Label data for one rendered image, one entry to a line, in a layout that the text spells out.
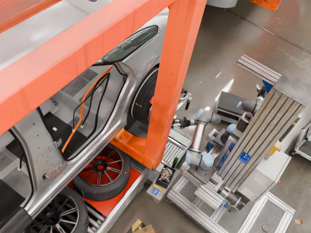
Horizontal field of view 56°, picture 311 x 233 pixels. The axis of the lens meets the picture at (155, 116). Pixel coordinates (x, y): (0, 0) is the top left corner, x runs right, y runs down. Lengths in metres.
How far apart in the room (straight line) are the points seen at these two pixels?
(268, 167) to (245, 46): 3.64
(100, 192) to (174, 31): 1.88
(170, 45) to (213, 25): 4.40
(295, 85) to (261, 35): 4.30
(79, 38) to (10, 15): 0.39
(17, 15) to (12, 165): 2.47
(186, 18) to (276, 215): 2.69
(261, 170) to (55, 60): 2.12
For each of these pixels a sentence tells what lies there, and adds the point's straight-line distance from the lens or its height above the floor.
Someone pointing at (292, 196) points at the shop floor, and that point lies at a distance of 4.28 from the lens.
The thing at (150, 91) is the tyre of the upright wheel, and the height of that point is 1.12.
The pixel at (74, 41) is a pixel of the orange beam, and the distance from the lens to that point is 1.02.
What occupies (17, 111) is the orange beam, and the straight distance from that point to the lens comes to 0.93.
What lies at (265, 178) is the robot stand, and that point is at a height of 1.21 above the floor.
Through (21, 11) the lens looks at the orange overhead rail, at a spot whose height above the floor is 3.00.
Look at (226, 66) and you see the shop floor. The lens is 5.40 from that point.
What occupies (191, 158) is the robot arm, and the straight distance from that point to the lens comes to 2.77.
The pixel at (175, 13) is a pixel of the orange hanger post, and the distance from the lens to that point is 1.80.
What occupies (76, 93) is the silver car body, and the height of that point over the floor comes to 1.01.
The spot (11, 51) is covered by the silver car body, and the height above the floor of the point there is 2.05.
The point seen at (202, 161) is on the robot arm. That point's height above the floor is 1.02.
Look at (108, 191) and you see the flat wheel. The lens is 3.11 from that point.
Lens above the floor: 3.36
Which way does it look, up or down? 52 degrees down
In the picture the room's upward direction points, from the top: 11 degrees clockwise
